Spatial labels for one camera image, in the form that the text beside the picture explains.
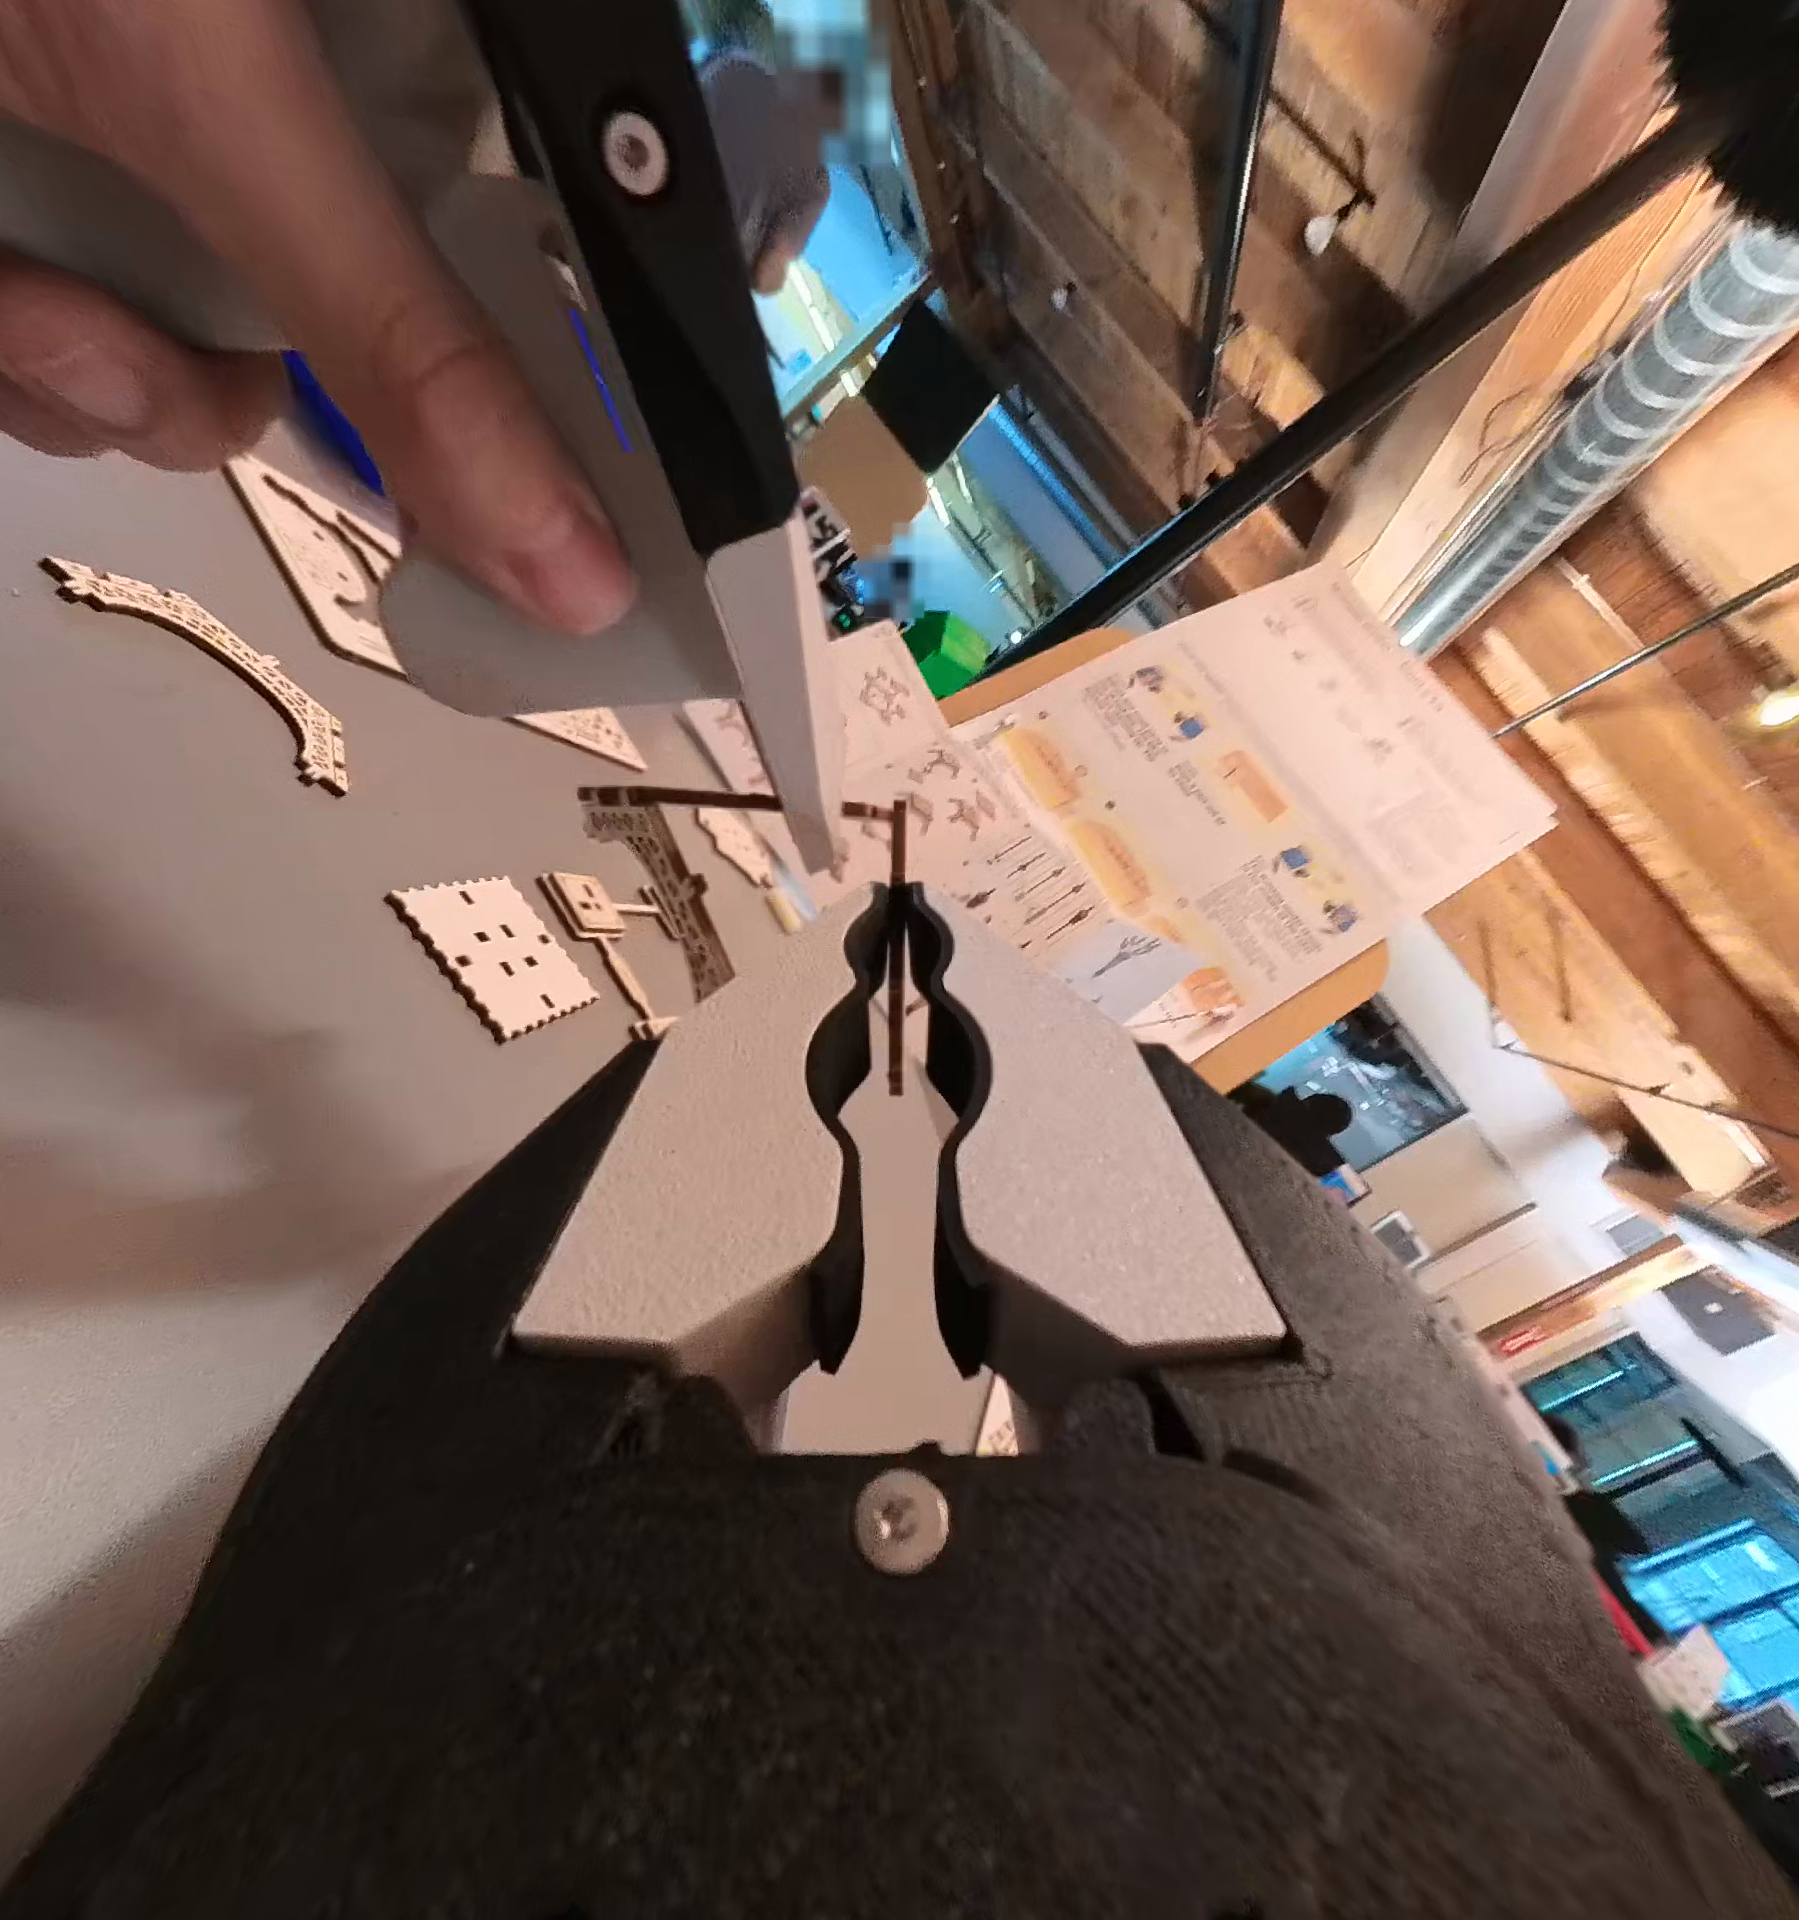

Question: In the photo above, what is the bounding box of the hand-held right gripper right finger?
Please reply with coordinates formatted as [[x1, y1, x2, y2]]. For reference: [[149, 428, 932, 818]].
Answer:
[[900, 881, 1289, 1405]]

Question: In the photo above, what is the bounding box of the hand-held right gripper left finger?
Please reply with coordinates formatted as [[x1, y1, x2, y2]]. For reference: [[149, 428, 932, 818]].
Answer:
[[509, 881, 901, 1405]]

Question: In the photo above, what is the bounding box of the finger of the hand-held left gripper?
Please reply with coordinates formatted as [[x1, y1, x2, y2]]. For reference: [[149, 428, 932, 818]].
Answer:
[[705, 517, 852, 875]]

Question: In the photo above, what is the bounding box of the scalloped wooden square plate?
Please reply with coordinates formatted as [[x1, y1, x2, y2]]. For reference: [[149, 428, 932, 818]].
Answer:
[[385, 873, 603, 1045]]

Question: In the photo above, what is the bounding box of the person's left hand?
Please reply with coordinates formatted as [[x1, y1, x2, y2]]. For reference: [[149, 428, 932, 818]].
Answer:
[[0, 0, 642, 641]]

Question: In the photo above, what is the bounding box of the green box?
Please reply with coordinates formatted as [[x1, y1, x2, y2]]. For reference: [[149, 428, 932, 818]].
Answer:
[[900, 608, 998, 698]]

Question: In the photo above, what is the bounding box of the black panel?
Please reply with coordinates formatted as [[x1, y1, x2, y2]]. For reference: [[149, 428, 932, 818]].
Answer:
[[860, 300, 998, 475]]

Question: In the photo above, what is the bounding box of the long laser-cut wooden sheet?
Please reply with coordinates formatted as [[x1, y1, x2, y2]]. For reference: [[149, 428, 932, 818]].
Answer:
[[225, 451, 649, 774]]

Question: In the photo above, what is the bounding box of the printed instruction sheet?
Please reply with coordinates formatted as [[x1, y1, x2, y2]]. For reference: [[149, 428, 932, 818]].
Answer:
[[824, 562, 1561, 1052]]

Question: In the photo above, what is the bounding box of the black metal pole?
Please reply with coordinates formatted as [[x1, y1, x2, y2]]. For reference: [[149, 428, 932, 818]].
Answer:
[[989, 127, 1742, 677]]

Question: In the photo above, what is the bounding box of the large paned window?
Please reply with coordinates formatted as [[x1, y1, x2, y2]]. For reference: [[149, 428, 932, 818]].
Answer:
[[1521, 1329, 1799, 1801]]

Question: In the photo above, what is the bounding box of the black furry microphone cover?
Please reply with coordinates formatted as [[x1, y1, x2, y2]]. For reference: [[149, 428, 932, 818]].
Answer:
[[1655, 0, 1799, 235]]

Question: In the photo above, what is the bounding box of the wooden base frame with squares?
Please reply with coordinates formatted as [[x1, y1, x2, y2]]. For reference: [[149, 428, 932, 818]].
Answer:
[[536, 867, 683, 1043]]

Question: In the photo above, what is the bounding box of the silver ventilation duct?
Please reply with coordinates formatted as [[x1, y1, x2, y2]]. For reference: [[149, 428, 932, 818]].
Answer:
[[1395, 224, 1799, 663]]

